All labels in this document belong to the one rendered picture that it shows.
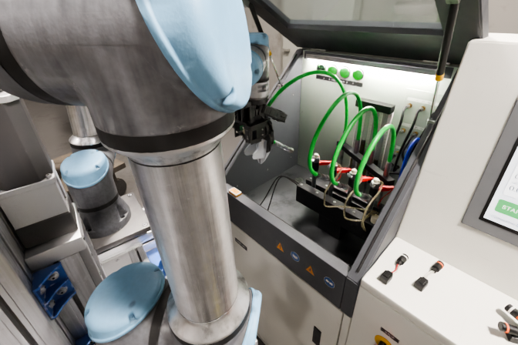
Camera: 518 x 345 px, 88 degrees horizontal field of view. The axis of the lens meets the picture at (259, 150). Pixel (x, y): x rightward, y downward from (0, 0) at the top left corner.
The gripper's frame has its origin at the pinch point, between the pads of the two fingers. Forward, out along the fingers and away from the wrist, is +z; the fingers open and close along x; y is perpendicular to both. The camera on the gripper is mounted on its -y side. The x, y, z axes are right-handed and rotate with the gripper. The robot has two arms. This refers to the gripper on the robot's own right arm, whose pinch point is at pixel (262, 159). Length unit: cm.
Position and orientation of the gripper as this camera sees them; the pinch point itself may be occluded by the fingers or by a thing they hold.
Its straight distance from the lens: 82.3
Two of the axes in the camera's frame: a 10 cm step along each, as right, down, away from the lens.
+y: -7.3, 3.4, -5.9
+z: 0.2, 8.8, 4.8
